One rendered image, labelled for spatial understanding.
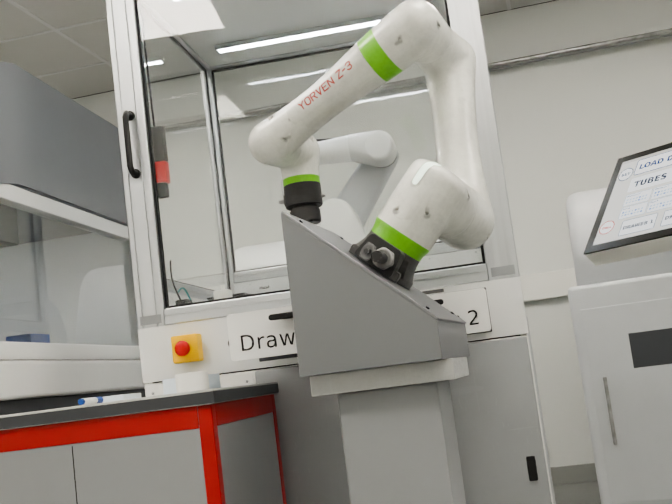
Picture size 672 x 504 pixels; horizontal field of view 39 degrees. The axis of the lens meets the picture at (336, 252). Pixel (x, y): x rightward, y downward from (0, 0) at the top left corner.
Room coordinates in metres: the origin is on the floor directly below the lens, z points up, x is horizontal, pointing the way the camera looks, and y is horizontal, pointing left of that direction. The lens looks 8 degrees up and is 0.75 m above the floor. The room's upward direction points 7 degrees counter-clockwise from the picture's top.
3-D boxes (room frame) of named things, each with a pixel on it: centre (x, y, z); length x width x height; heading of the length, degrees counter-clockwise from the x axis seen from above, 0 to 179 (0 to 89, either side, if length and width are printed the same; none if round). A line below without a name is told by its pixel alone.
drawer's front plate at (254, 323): (2.21, 0.13, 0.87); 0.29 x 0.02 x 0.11; 82
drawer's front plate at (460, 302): (2.42, -0.22, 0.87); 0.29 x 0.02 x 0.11; 82
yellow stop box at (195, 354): (2.50, 0.42, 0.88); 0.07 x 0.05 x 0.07; 82
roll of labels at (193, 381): (2.05, 0.34, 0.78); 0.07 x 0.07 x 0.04
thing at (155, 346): (2.94, -0.02, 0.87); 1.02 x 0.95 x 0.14; 82
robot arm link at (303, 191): (2.31, 0.07, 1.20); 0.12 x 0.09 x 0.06; 82
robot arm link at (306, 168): (2.30, 0.07, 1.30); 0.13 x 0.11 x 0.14; 154
